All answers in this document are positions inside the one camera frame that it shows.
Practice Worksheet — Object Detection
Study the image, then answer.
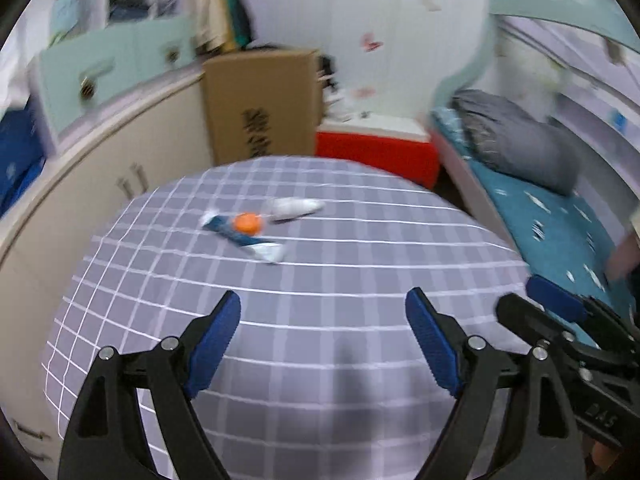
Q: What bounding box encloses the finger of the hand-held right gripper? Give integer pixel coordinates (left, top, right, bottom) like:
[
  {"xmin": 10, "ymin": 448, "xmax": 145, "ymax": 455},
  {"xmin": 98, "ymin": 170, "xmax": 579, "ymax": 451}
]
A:
[
  {"xmin": 526, "ymin": 275, "xmax": 608, "ymax": 326},
  {"xmin": 495, "ymin": 292, "xmax": 576, "ymax": 361}
]

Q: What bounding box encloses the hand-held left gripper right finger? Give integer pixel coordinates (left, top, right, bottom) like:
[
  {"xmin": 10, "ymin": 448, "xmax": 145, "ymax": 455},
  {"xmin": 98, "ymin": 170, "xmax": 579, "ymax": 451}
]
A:
[{"xmin": 405, "ymin": 287, "xmax": 586, "ymax": 480}]

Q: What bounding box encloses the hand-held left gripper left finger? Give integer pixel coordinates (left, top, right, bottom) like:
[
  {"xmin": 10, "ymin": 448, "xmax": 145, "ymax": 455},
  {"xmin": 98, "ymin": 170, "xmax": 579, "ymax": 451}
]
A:
[{"xmin": 57, "ymin": 290, "xmax": 242, "ymax": 480}]

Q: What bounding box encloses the blue and white wrapper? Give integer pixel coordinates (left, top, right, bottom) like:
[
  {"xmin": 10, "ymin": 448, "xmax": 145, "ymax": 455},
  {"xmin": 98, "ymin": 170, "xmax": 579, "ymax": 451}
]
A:
[{"xmin": 201, "ymin": 212, "xmax": 287, "ymax": 264}]

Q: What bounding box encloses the teal printed bed sheet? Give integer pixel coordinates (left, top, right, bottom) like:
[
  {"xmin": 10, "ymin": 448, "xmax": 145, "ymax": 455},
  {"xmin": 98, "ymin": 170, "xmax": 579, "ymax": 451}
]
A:
[{"xmin": 432, "ymin": 107, "xmax": 640, "ymax": 321}]

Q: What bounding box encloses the grey checked tablecloth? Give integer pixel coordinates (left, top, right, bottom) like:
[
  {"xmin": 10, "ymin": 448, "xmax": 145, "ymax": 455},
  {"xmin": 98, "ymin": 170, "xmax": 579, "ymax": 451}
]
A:
[{"xmin": 42, "ymin": 155, "xmax": 538, "ymax": 480}]

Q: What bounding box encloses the grey duvet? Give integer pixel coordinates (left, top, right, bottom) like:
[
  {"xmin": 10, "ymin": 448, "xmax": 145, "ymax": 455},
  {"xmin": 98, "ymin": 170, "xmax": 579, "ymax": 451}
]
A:
[{"xmin": 452, "ymin": 89, "xmax": 584, "ymax": 197}]

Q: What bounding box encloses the red storage box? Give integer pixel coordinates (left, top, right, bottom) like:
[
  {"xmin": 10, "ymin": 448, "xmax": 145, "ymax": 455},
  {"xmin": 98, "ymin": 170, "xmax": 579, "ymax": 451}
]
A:
[{"xmin": 315, "ymin": 119, "xmax": 442, "ymax": 190}]

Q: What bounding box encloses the beige low cabinet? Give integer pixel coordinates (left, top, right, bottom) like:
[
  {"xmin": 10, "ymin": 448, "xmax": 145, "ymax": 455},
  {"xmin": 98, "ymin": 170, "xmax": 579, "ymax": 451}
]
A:
[{"xmin": 0, "ymin": 67, "xmax": 216, "ymax": 466}]

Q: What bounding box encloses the brown cardboard box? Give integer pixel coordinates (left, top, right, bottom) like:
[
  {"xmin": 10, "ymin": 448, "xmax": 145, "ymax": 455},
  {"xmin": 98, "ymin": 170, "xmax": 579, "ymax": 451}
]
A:
[{"xmin": 202, "ymin": 49, "xmax": 322, "ymax": 165}]

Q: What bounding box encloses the white plastic bag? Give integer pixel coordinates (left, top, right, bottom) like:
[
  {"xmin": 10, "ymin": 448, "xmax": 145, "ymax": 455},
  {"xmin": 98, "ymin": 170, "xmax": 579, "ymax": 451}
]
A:
[{"xmin": 325, "ymin": 87, "xmax": 356, "ymax": 121}]

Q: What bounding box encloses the blue bag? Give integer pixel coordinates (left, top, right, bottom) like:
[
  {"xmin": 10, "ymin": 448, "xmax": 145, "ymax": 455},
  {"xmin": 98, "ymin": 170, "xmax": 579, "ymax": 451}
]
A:
[{"xmin": 0, "ymin": 102, "xmax": 47, "ymax": 216}]

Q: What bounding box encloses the teal drawer unit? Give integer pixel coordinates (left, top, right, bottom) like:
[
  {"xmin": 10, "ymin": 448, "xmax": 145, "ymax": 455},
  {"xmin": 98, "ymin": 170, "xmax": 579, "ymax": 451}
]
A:
[{"xmin": 40, "ymin": 15, "xmax": 201, "ymax": 133}]

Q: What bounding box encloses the white wardrobe with butterfly stickers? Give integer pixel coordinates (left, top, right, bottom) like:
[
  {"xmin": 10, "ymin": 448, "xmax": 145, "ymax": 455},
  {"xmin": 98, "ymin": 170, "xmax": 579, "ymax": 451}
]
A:
[{"xmin": 245, "ymin": 0, "xmax": 496, "ymax": 121}]

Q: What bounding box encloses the green hanging jacket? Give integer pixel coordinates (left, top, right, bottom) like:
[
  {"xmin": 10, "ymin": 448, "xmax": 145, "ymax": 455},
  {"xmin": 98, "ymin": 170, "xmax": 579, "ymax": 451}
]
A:
[{"xmin": 225, "ymin": 0, "xmax": 253, "ymax": 51}]

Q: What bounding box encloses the cream hanging jacket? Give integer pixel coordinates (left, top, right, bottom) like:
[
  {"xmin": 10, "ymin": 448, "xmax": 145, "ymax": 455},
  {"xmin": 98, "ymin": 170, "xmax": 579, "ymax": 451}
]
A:
[{"xmin": 192, "ymin": 0, "xmax": 228, "ymax": 53}]

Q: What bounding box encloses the teal bunk bed frame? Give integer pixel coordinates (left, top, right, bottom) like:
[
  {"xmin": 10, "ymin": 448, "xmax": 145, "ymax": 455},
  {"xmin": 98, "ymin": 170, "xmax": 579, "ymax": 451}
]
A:
[{"xmin": 427, "ymin": 0, "xmax": 640, "ymax": 126}]

